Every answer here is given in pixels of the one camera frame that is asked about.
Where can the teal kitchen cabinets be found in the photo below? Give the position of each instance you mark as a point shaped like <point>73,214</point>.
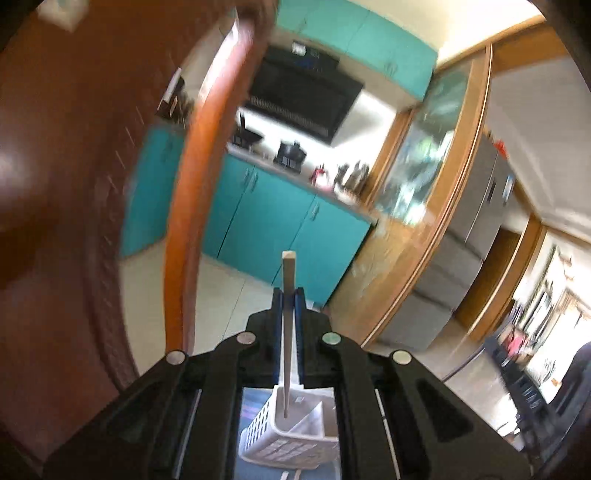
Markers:
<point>393,64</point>
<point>256,215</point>

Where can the wooden glass sliding door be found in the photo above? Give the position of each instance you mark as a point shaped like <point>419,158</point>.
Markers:
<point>413,192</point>

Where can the beige wooden chopstick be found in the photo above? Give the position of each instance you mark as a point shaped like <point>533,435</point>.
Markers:
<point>289,286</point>

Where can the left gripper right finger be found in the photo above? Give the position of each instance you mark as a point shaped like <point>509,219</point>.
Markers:
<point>397,420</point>

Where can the blue striped towel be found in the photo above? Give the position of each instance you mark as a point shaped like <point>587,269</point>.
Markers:
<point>252,400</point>

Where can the black cooking pot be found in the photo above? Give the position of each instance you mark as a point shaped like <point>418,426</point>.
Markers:
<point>290,156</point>

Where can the teal upper kitchen cabinets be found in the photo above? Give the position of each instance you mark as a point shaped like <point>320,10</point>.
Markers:
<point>393,64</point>

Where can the black range hood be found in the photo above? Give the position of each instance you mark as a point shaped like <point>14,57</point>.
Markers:
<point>307,92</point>

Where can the silver refrigerator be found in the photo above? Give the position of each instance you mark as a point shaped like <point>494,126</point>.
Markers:
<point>461,254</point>

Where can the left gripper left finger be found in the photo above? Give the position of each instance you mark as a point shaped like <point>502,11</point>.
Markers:
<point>180,419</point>

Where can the teal lower kitchen cabinets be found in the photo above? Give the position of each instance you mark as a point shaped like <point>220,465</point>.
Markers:
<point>256,215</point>

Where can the carved brown wooden chair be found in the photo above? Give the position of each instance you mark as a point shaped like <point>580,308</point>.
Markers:
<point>75,107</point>

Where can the black wok pan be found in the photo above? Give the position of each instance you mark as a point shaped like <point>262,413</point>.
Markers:
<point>243,136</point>

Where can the white plastic utensil basket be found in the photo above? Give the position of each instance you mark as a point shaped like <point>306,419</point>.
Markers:
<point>306,440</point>

